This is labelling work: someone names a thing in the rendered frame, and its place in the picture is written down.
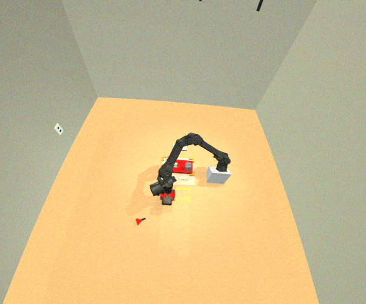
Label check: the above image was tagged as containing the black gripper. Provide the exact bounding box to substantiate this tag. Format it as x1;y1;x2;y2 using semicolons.
161;188;173;206

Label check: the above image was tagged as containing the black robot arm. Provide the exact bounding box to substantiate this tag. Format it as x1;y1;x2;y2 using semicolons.
150;132;231;196

